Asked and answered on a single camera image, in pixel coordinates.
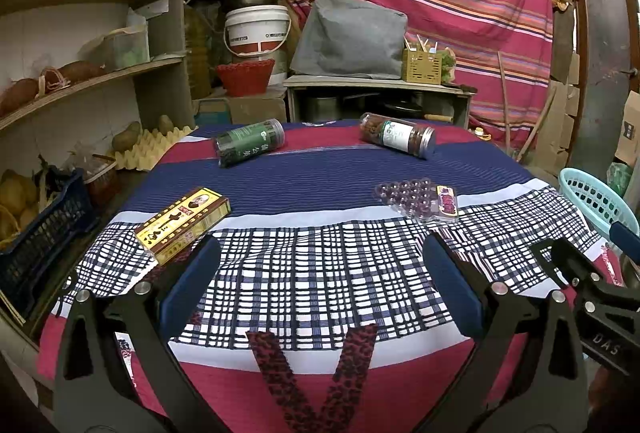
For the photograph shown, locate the green plastic bag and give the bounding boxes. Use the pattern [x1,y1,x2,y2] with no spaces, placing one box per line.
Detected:
[606,162,633,198]

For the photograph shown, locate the cardboard sheets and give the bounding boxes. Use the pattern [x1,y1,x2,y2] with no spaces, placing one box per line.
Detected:
[545,53,581,174]

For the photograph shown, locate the dark jar with green label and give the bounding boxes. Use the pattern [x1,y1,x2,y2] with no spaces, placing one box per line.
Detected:
[215,119,286,168]

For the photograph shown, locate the pan with wooden handle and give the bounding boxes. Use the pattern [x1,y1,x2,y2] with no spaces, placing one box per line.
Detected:
[382,95,453,121]

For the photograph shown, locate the sweet potato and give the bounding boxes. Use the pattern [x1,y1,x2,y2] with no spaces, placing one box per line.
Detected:
[57,60,108,84]
[0,78,41,114]

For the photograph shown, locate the clear plastic container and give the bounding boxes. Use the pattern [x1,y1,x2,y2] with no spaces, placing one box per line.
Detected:
[100,28,151,70]

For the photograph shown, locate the printed cardboard box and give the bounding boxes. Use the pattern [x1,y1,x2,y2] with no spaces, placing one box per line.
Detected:
[614,90,640,168]

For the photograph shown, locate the red woven plastic basket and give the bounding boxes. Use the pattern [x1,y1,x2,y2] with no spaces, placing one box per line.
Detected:
[216,59,276,97]

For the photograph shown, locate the bag of yellow fruit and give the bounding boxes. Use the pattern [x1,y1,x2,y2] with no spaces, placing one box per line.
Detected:
[0,168,41,249]

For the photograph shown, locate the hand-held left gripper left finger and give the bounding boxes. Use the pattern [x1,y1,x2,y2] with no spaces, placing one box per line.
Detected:
[54,237,223,433]

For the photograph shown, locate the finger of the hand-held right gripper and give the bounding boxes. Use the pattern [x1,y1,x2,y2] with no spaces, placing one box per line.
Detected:
[609,222,640,260]
[530,238,608,294]

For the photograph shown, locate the white plastic bucket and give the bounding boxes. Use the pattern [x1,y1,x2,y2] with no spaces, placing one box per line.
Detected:
[223,5,292,58]

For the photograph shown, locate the clear jar with metal lid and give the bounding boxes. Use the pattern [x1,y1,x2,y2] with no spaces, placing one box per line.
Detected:
[359,112,437,160]

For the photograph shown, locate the low wooden cabinet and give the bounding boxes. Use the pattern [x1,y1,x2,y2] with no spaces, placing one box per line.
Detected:
[284,75,476,130]

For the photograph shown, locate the yellow egg carton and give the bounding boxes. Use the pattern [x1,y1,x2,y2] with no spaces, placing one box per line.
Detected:
[115,125,198,171]

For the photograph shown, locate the light blue plastic basket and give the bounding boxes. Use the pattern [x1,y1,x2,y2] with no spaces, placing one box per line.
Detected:
[557,168,640,239]

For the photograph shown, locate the clear plastic blister pack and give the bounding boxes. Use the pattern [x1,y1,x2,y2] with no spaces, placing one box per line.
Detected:
[375,178,461,221]

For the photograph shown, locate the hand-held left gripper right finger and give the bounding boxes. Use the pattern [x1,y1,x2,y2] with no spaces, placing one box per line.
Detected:
[424,233,591,433]

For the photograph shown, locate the yellow printed carton box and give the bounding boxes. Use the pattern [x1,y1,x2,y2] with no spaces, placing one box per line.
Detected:
[135,188,232,266]

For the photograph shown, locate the yellow utensil holder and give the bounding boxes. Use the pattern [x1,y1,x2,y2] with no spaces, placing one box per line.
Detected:
[402,35,443,84]

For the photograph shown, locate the large cooking oil bottle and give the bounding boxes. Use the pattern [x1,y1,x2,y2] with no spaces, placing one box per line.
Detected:
[182,0,213,101]

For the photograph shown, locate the grey cushion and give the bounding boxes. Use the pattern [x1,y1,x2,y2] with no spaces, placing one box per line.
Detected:
[290,0,408,78]

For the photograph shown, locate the grey metal door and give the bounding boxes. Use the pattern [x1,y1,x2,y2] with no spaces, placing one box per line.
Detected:
[570,0,640,184]

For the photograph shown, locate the dark blue plastic crate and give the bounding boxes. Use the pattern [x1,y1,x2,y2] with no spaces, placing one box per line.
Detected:
[0,169,101,321]

